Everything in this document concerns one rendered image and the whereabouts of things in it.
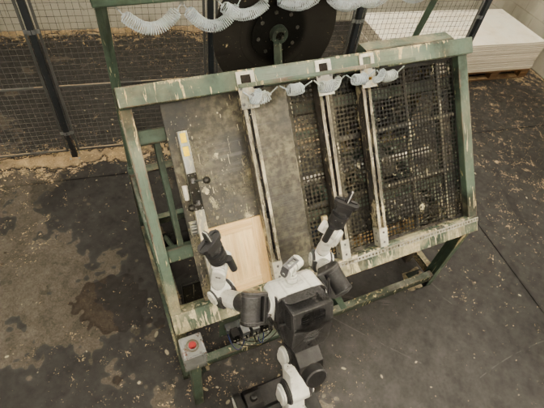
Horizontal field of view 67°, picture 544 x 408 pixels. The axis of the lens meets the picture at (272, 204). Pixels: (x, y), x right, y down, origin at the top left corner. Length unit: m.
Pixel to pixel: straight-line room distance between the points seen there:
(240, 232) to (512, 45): 5.33
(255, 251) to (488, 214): 2.97
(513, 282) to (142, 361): 3.21
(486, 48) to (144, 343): 5.55
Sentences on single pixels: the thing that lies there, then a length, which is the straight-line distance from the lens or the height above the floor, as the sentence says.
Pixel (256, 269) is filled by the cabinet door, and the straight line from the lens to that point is 2.43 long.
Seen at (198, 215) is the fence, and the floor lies 1.29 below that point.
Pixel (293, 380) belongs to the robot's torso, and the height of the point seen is 0.76.
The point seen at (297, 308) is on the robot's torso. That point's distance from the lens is 1.84.
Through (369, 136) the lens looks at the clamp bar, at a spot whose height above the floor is 1.48.
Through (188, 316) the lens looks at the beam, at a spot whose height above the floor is 0.89.
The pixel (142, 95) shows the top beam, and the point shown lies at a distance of 2.11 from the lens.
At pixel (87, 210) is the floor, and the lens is 4.12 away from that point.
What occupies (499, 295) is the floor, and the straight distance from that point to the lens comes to 4.19.
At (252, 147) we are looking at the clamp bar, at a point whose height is 1.55.
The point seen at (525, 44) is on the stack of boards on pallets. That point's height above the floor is 0.54.
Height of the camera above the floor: 3.03
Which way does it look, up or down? 49 degrees down
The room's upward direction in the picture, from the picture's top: 9 degrees clockwise
